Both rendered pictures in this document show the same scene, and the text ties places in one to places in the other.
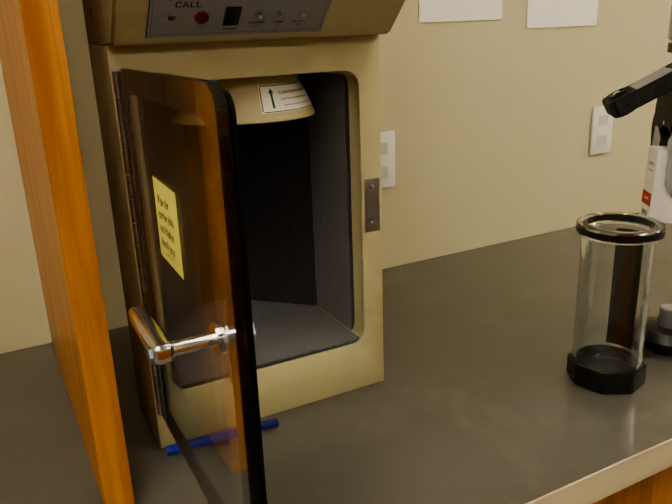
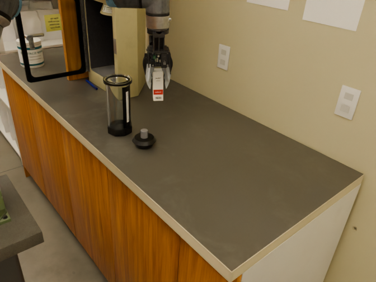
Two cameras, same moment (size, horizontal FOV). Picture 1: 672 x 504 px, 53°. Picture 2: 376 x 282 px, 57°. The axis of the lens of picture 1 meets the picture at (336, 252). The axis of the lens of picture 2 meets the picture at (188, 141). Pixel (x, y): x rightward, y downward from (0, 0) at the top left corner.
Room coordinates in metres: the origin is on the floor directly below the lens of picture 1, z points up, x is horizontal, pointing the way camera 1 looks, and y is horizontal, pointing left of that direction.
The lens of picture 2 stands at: (0.80, -1.64, 1.63)
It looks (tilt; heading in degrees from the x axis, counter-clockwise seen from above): 30 degrees down; 75
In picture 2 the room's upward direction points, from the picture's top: 4 degrees clockwise
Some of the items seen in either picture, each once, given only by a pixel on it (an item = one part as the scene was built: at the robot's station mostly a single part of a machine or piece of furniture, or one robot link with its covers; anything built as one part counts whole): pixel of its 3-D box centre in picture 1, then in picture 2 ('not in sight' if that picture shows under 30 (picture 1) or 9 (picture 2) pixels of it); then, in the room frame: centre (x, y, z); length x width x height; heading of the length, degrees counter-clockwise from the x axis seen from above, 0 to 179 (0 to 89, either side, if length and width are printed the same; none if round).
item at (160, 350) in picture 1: (171, 329); not in sight; (0.49, 0.13, 1.20); 0.10 x 0.05 x 0.03; 27
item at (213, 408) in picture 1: (184, 303); (52, 38); (0.56, 0.14, 1.19); 0.30 x 0.01 x 0.40; 27
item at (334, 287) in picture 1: (233, 207); (122, 37); (0.89, 0.14, 1.19); 0.26 x 0.24 x 0.35; 117
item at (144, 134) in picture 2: (667, 327); (144, 137); (0.93, -0.50, 0.97); 0.09 x 0.09 x 0.07
